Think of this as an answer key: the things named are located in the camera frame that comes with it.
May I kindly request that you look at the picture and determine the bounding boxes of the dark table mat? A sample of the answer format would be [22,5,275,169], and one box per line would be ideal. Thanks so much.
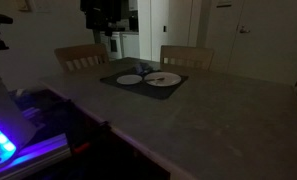
[99,67,190,101]

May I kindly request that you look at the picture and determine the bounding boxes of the wooden slat-back chair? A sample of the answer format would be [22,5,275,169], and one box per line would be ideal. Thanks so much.
[159,44,215,71]
[53,43,111,73]

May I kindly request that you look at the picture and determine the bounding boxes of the light wall frame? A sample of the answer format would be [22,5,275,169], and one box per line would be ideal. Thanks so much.
[18,0,52,14]

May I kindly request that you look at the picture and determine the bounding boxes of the small white plate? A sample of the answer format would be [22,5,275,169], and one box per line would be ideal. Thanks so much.
[116,74,143,86]

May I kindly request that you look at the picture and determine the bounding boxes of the large white plate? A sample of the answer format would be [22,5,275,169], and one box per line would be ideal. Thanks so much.
[143,71,183,88]

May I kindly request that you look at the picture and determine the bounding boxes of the metal spoon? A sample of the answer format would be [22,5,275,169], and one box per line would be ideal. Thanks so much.
[146,77,166,83]

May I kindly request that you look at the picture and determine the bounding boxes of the crumpled blue object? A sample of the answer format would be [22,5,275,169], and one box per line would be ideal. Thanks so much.
[134,61,155,75]

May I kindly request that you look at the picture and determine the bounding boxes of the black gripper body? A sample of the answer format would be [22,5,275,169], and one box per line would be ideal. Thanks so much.
[80,0,123,32]

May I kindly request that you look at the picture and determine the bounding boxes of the door with lever handle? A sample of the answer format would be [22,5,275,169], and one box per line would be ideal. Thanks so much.
[227,0,297,86]

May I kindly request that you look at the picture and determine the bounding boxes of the aluminium robot stand rail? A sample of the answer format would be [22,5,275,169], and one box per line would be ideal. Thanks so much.
[0,133,72,180]

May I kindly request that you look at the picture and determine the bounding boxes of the red clamp handle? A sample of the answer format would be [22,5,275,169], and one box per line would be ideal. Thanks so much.
[72,142,91,154]

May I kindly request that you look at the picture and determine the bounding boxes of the white kitchen cabinet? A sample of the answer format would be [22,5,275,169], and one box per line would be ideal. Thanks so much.
[120,31,141,60]

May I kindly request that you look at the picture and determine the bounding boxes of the wall sign plate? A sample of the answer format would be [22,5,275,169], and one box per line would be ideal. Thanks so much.
[216,0,233,8]

